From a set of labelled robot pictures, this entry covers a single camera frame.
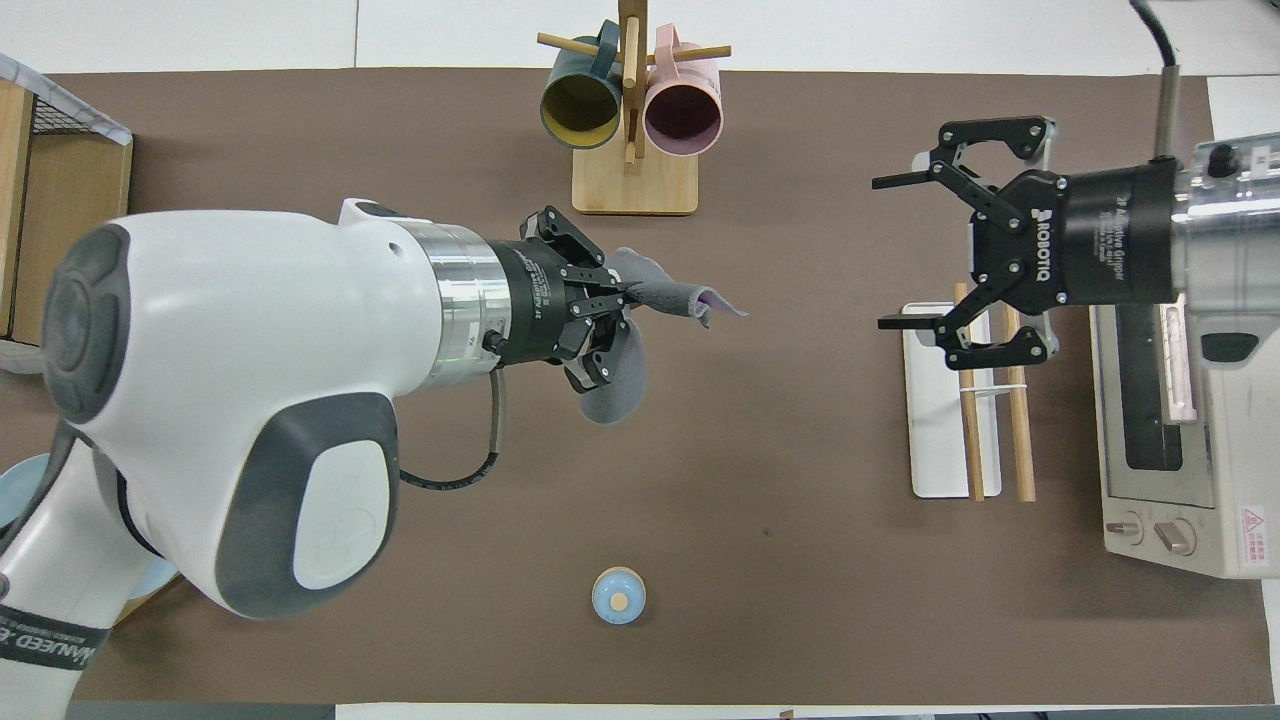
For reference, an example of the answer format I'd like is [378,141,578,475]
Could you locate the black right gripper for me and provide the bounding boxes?
[872,117,1181,373]

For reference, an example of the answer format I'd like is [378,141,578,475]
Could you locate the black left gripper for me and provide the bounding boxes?
[497,207,641,394]

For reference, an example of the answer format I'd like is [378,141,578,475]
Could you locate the purple and grey towel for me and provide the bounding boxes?
[580,247,749,426]

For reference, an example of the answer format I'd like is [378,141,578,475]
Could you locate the white towel rack wooden bars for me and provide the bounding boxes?
[901,280,1037,503]

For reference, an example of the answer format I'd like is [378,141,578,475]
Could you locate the wooden mug tree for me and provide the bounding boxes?
[537,0,732,216]

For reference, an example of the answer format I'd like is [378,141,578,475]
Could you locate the dark teal mug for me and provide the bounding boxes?
[540,20,625,151]

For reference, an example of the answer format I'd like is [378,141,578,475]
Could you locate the pink mug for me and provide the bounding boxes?
[643,25,724,158]

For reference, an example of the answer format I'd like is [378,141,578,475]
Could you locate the brown table mat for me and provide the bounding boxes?
[0,68,1276,706]

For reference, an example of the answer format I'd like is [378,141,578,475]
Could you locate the beige toaster oven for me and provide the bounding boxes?
[1086,300,1280,580]

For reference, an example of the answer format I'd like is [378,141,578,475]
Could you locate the cardboard box with basket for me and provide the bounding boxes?
[0,52,134,373]

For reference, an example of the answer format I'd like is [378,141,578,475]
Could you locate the light blue plate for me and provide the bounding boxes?
[0,453,181,604]

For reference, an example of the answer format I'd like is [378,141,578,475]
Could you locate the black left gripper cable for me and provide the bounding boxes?
[400,368,507,493]

